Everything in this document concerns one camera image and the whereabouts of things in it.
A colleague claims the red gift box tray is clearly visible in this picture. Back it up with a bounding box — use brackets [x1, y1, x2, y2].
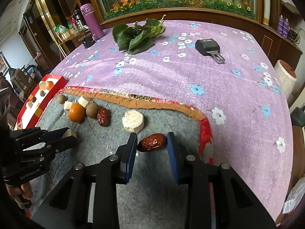
[15, 74, 67, 130]

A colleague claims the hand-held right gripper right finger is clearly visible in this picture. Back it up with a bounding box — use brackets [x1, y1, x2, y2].
[166, 132, 277, 229]

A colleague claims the grey felt mat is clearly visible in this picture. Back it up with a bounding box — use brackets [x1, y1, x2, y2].
[24, 86, 214, 229]

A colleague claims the black steel flask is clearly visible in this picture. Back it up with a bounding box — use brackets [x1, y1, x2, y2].
[71, 10, 83, 32]

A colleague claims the small black box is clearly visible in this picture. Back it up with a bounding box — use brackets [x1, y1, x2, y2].
[80, 34, 96, 49]

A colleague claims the black device with metal clip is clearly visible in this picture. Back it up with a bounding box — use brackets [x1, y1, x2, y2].
[195, 39, 226, 64]

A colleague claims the clear plastic bag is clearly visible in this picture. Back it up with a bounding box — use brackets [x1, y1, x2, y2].
[282, 177, 305, 216]

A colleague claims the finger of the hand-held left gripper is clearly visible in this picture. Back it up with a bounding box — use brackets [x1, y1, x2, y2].
[20, 136, 79, 170]
[13, 127, 70, 148]

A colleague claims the purple spray can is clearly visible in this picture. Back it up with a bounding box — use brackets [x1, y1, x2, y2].
[276, 15, 285, 34]
[282, 19, 291, 37]

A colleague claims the green bok choy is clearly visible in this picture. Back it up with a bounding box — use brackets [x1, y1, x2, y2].
[112, 14, 166, 55]

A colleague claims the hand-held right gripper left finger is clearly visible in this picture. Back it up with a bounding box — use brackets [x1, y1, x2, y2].
[30, 132, 139, 229]

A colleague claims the white bucket brown lid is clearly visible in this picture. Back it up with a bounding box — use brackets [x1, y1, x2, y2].
[274, 60, 297, 104]

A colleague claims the person's left hand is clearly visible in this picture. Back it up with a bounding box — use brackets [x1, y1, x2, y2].
[6, 181, 33, 209]

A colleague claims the purple thermos bottle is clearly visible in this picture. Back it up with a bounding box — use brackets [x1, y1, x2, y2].
[80, 3, 105, 40]

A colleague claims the small orange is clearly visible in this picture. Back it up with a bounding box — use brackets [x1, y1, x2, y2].
[68, 103, 86, 122]

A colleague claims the green packet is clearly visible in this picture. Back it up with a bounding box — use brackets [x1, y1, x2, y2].
[54, 24, 69, 34]

